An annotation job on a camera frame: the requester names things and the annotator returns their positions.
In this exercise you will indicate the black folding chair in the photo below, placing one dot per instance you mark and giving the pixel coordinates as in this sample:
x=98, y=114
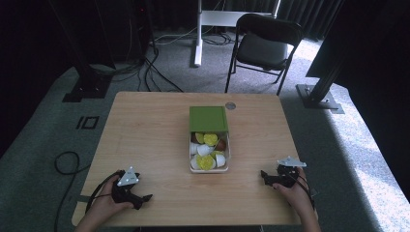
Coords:
x=262, y=48

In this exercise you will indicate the person's left hand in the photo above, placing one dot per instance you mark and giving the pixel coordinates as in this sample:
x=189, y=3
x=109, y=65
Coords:
x=103, y=203

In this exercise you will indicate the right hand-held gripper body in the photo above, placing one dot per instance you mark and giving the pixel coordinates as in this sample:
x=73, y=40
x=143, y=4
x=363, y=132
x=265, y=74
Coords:
x=285, y=179

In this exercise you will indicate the person's right hand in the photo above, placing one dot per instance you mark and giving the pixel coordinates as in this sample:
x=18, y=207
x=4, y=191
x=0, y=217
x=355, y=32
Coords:
x=298, y=196

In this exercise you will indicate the white box tray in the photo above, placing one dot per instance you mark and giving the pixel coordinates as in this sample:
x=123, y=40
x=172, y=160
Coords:
x=209, y=170

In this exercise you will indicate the white desk frame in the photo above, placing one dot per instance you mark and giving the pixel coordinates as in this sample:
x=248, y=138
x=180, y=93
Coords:
x=219, y=17

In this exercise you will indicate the black computer tower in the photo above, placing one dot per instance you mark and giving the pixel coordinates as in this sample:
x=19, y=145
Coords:
x=140, y=29

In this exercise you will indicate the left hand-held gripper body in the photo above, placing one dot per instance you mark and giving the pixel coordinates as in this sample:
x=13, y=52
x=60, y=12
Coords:
x=128, y=179

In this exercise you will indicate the dark curtain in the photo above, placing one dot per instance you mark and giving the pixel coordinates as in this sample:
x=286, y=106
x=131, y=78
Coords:
x=309, y=16

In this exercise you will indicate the pile of coffee capsules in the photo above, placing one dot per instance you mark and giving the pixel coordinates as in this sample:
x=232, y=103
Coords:
x=206, y=150

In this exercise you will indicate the green box sleeve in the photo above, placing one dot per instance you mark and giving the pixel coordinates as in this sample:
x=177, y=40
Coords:
x=208, y=118

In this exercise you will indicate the grey round table grommet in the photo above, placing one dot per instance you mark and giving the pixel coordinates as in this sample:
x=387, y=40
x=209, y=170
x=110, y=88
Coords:
x=230, y=105

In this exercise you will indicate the black metal stand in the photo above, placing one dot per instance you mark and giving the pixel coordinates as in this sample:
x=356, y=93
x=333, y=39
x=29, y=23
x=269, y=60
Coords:
x=88, y=85
x=319, y=98

